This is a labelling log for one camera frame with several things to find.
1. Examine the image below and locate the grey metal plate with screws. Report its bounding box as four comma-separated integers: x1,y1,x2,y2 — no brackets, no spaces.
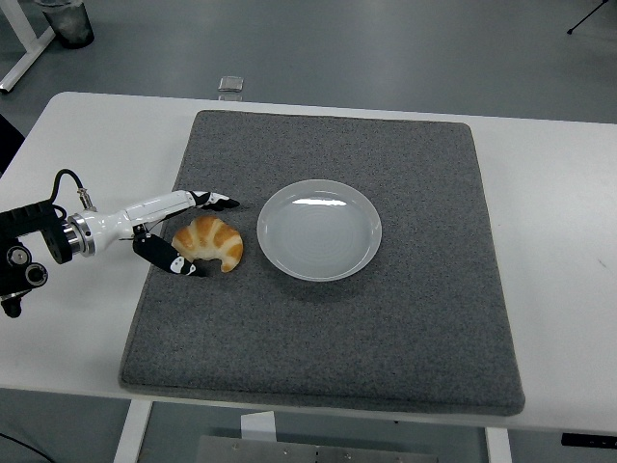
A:
195,435,444,463

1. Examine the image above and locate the dark mesh trash bin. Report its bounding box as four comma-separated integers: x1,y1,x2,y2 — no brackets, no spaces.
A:
40,0,95,50

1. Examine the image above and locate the white desk frame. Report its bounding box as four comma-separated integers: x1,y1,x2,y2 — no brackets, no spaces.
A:
0,0,55,95

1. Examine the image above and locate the black tripod leg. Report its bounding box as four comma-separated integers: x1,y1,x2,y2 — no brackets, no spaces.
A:
566,0,611,35

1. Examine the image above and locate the golden croissant bread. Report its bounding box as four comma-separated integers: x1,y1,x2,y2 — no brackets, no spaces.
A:
172,215,245,274

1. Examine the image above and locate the grey felt mat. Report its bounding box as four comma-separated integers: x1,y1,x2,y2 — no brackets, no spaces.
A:
118,109,526,419

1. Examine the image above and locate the black floor cable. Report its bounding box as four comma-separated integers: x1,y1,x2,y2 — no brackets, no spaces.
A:
0,432,38,457

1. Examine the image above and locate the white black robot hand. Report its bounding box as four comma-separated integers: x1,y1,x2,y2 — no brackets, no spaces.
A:
91,189,241,279

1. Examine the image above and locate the light grey round plate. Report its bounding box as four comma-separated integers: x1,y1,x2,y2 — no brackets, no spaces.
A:
255,178,383,283

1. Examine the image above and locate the white paper label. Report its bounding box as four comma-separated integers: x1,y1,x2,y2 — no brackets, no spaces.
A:
239,411,277,441

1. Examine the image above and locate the black desk control panel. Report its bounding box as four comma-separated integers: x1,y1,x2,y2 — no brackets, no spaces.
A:
561,432,617,448

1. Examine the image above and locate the white table leg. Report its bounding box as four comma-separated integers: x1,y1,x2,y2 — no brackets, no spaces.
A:
485,426,513,463
113,399,153,463

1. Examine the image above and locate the black floor object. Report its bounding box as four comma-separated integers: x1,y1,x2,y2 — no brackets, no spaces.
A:
0,113,26,178

